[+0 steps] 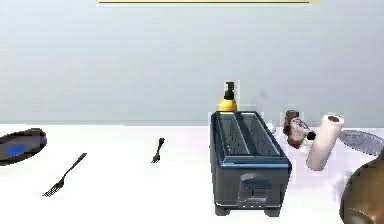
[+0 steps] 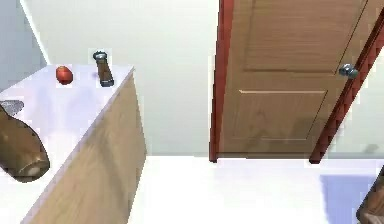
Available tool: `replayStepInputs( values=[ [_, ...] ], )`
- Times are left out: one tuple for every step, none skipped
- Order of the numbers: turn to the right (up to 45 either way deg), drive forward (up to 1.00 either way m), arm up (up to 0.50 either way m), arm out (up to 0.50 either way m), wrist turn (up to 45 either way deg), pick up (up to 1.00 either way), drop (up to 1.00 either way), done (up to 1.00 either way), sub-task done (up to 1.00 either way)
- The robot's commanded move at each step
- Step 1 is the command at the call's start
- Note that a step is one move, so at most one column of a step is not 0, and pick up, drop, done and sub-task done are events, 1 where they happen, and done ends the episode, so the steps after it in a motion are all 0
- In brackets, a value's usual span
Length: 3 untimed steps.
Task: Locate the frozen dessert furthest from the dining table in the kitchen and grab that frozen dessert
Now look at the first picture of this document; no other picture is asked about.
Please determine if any yellow soap dispenser bottle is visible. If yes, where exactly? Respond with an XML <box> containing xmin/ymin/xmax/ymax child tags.
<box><xmin>217</xmin><ymin>81</ymin><xmax>239</xmax><ymax>113</ymax></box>

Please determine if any small black fork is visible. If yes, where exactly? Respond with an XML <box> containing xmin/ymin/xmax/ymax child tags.
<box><xmin>150</xmin><ymin>137</ymin><xmax>166</xmax><ymax>164</ymax></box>

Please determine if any dark blue toaster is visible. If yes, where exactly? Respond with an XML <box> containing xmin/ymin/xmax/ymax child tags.
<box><xmin>209</xmin><ymin>110</ymin><xmax>293</xmax><ymax>218</ymax></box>

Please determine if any white paper towel roll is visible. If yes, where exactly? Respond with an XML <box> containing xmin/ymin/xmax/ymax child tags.
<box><xmin>305</xmin><ymin>114</ymin><xmax>345</xmax><ymax>172</ymax></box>

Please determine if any large black fork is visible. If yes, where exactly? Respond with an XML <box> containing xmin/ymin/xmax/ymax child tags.
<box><xmin>42</xmin><ymin>152</ymin><xmax>88</xmax><ymax>198</ymax></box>

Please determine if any grey mesh plate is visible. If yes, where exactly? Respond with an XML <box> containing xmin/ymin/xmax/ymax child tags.
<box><xmin>339</xmin><ymin>130</ymin><xmax>384</xmax><ymax>157</ymax></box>

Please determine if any grey plate with blue centre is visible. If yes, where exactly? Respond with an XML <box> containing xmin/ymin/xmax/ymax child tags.
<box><xmin>0</xmin><ymin>127</ymin><xmax>48</xmax><ymax>167</ymax></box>

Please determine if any brown round pot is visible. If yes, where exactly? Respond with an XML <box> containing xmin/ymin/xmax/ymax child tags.
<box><xmin>338</xmin><ymin>148</ymin><xmax>384</xmax><ymax>224</ymax></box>

